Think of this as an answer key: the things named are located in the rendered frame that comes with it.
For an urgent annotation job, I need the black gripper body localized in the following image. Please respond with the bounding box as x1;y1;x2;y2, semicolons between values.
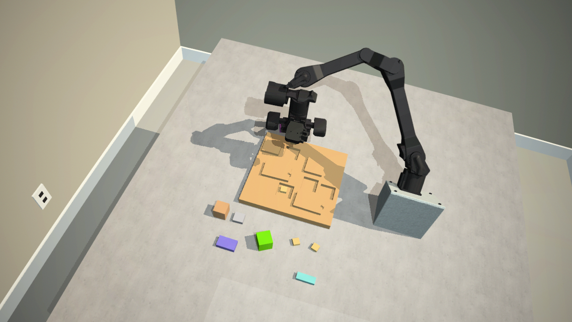
265;108;327;137

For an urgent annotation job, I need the purple rectangular block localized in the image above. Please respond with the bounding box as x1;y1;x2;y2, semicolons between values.
216;235;238;252

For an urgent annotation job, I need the teal rectangular block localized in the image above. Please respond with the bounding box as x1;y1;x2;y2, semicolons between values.
296;272;316;285

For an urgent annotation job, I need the brown cube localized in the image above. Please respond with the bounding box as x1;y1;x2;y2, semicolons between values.
213;200;230;220

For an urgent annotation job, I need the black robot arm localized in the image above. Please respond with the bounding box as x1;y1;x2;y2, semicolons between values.
264;47;430;196

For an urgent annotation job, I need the orange puzzle board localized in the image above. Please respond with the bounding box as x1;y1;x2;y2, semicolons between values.
239;132;348;229

